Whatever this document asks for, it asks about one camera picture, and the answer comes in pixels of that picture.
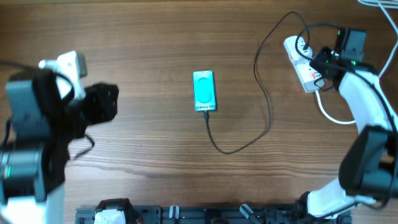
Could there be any white usb wall charger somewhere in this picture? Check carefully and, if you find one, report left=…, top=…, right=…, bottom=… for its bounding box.
left=288, top=45, right=313, bottom=65

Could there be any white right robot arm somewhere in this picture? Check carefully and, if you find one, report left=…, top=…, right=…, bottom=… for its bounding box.
left=306, top=27, right=397, bottom=220

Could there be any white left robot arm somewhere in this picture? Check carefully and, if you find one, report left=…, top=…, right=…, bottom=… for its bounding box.
left=1, top=68, right=119, bottom=223

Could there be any blue screen smartphone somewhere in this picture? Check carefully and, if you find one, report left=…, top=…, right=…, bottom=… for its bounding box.
left=193, top=70, right=217, bottom=112

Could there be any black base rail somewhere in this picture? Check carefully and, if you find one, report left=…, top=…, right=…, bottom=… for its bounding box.
left=75, top=198, right=308, bottom=224

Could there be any white power strip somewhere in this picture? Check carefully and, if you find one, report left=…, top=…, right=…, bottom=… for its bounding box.
left=284, top=35, right=325, bottom=93

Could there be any white power strip cord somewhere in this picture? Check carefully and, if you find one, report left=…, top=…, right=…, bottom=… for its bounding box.
left=314, top=0, right=398, bottom=126

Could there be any black usb charging cable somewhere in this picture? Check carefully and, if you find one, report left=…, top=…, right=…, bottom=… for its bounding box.
left=203, top=11, right=312, bottom=156

